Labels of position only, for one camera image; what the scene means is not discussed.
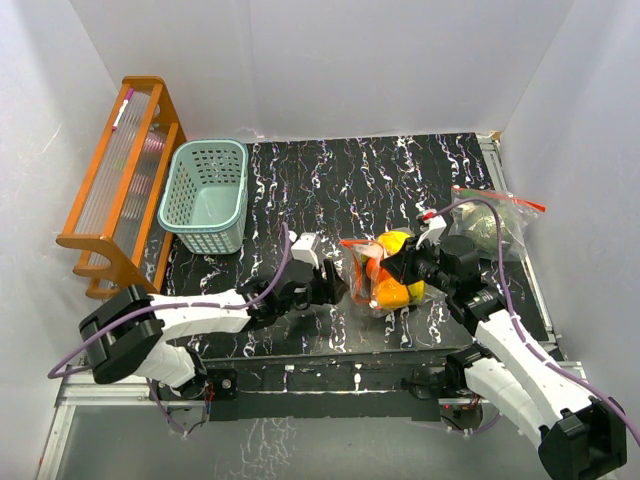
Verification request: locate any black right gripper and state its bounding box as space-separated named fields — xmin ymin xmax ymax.
xmin=380 ymin=235 xmax=455 ymax=295

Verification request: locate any fake yellow bell pepper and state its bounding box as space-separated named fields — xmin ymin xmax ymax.
xmin=372 ymin=278 xmax=412 ymax=310

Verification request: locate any fake orange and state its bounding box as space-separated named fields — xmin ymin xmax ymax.
xmin=366 ymin=257 xmax=390 ymax=290

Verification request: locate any clear zip bag with fruit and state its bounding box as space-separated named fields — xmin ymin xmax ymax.
xmin=340 ymin=228 xmax=439 ymax=317

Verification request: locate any fake banana bunch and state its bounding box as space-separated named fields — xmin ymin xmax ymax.
xmin=378 ymin=230 xmax=426 ymax=306

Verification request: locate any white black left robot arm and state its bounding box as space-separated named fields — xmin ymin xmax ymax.
xmin=79 ymin=259 xmax=348 ymax=399

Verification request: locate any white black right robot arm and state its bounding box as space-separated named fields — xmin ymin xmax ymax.
xmin=381 ymin=235 xmax=627 ymax=479

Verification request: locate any clear zip bag with vegetables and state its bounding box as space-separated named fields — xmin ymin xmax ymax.
xmin=449 ymin=185 xmax=546 ymax=262

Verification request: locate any teal plastic basket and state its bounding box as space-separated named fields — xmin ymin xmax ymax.
xmin=157 ymin=139 xmax=249 ymax=255

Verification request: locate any orange wooden rack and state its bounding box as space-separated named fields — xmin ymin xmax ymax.
xmin=56 ymin=76 xmax=186 ymax=300

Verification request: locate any pink white marker pen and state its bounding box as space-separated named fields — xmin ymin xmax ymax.
xmin=111 ymin=88 xmax=135 ymax=132

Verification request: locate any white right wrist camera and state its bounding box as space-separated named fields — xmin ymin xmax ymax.
xmin=417 ymin=209 xmax=447 ymax=249

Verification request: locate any aluminium frame rail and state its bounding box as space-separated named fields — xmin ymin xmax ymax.
xmin=37 ymin=360 xmax=614 ymax=480

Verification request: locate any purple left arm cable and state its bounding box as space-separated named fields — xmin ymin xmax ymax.
xmin=47 ymin=222 xmax=296 ymax=441

